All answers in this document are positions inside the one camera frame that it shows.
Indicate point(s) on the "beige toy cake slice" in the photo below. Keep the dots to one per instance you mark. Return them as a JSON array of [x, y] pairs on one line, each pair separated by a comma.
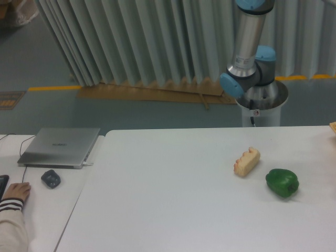
[[246, 162]]

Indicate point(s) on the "dark grey small tray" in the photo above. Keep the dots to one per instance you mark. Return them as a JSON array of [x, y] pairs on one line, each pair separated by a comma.
[[51, 179]]

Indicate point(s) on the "wooden basket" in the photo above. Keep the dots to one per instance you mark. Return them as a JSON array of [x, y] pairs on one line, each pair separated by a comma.
[[333, 126]]

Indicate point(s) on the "striped cream sleeve forearm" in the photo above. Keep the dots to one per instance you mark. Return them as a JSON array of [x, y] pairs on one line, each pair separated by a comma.
[[13, 232]]

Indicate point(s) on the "black keyboard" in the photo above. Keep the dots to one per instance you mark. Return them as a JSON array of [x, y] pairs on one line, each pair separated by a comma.
[[3, 183]]

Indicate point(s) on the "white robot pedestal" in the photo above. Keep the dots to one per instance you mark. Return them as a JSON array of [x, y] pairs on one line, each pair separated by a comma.
[[260, 118]]

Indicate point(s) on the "silver closed laptop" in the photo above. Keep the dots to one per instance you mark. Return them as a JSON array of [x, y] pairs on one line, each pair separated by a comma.
[[60, 148]]

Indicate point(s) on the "person's hand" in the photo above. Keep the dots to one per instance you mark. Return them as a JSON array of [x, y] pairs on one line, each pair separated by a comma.
[[20, 191]]

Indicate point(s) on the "brown cardboard sheet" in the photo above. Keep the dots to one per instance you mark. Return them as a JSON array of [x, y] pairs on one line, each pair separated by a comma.
[[207, 92]]

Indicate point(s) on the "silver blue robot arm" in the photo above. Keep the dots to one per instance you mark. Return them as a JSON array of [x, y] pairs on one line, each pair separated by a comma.
[[250, 74]]

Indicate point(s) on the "pale green folding curtain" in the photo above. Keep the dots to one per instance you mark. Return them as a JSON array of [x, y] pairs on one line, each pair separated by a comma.
[[147, 41]]

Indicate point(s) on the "cardboard boxes in corner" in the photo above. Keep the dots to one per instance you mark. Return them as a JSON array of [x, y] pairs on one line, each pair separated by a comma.
[[17, 13]]

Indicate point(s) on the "green bell pepper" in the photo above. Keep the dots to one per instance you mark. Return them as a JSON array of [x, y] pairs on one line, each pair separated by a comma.
[[282, 182]]

